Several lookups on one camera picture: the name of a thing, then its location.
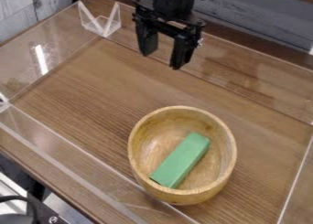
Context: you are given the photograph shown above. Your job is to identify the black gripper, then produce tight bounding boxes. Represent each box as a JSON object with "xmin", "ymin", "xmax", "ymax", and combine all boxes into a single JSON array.
[{"xmin": 134, "ymin": 0, "xmax": 207, "ymax": 69}]

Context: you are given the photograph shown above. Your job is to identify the wooden brown bowl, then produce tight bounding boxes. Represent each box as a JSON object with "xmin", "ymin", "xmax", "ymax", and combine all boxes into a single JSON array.
[{"xmin": 128, "ymin": 106, "xmax": 237, "ymax": 206}]

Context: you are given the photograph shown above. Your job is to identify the green rectangular block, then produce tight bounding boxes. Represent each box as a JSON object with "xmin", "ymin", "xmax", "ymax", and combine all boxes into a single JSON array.
[{"xmin": 150, "ymin": 132, "xmax": 211, "ymax": 188}]

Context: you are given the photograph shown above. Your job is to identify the clear acrylic corner bracket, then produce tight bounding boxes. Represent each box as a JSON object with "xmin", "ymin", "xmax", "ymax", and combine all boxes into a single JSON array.
[{"xmin": 78, "ymin": 2, "xmax": 121, "ymax": 37}]

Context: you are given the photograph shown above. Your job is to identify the clear acrylic enclosure walls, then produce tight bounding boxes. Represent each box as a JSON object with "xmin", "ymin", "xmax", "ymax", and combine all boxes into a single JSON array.
[{"xmin": 0, "ymin": 0, "xmax": 313, "ymax": 224}]

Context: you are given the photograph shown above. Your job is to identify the black table mount bracket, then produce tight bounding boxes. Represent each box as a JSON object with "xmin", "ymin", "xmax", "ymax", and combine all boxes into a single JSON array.
[{"xmin": 26, "ymin": 187, "xmax": 70, "ymax": 224}]

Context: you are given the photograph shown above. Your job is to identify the black cable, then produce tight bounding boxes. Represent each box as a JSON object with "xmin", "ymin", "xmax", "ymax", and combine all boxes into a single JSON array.
[{"xmin": 0, "ymin": 195, "xmax": 42, "ymax": 224}]

